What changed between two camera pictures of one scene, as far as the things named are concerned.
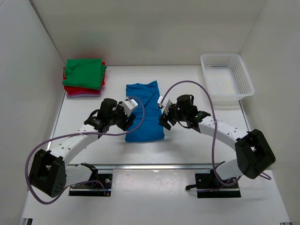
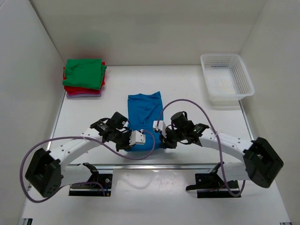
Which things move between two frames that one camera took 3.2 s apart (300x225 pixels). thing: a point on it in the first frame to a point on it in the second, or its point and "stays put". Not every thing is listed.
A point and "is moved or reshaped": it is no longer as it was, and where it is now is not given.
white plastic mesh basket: (227, 79) stays put
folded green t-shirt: (85, 73) stays put
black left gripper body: (119, 113) to (122, 138)
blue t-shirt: (151, 129) is moved or reshaped
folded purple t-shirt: (83, 95) stays put
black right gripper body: (175, 115) to (173, 137)
